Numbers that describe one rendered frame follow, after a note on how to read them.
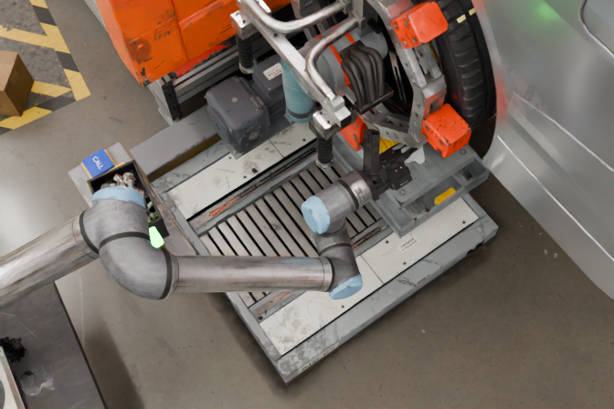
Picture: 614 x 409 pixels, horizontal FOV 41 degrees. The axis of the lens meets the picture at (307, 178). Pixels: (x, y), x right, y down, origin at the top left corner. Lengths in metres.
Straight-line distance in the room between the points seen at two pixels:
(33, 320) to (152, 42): 0.85
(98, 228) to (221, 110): 0.75
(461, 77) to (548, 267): 1.07
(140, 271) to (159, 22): 0.75
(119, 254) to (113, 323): 0.90
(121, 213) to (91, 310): 0.92
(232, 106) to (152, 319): 0.73
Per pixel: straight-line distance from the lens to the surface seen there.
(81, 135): 3.03
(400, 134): 2.07
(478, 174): 2.69
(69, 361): 2.39
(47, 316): 2.45
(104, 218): 1.88
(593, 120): 1.58
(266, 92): 2.52
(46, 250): 1.98
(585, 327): 2.73
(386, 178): 2.12
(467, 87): 1.87
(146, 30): 2.27
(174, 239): 2.27
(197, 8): 2.35
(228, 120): 2.48
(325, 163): 1.97
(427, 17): 1.73
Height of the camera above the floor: 2.51
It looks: 63 degrees down
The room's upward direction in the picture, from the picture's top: 4 degrees counter-clockwise
